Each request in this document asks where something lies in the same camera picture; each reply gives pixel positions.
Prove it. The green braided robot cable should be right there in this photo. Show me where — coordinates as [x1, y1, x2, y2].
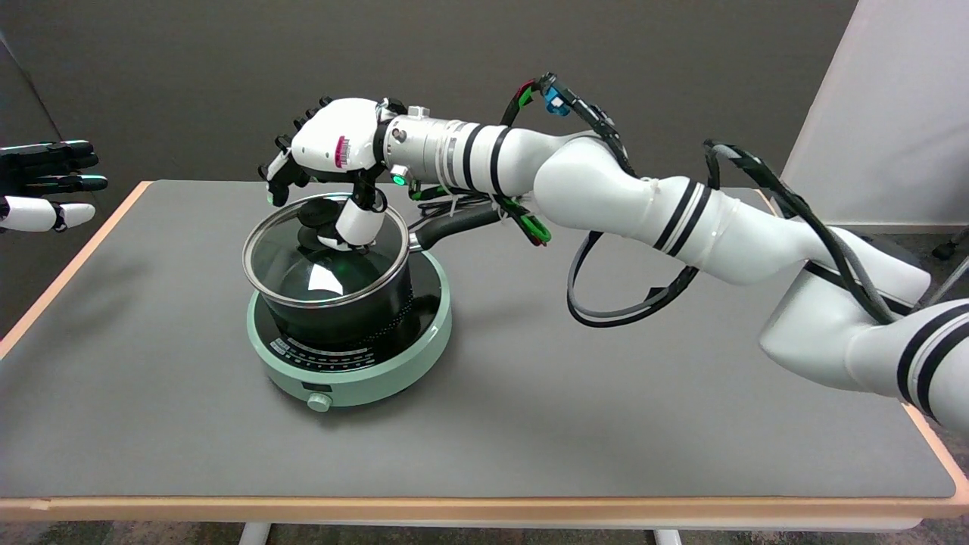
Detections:
[409, 182, 553, 248]

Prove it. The white board panel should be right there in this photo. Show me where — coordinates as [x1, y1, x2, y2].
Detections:
[780, 0, 969, 228]

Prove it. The black power cord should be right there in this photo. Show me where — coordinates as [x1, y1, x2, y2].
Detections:
[413, 189, 500, 220]

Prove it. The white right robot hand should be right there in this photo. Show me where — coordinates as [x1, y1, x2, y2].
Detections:
[257, 96, 389, 251]

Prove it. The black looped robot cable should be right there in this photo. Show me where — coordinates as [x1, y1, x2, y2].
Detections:
[566, 227, 702, 329]

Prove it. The mint green induction cooker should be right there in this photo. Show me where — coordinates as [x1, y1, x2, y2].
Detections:
[246, 250, 453, 413]

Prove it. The glass pot lid black knob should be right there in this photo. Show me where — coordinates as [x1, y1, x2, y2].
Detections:
[242, 193, 411, 309]

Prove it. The long black sleeved robot cable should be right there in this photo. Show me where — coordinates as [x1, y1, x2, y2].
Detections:
[703, 139, 905, 326]

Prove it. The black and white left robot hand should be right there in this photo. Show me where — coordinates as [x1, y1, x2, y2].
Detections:
[0, 140, 109, 235]

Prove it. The black saucepan with handle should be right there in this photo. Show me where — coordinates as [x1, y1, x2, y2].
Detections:
[254, 206, 506, 350]

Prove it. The grey table mat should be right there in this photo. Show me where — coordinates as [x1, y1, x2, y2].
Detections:
[0, 180, 958, 500]

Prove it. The black cable with blue connector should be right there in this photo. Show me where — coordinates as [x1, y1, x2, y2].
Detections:
[501, 72, 640, 176]

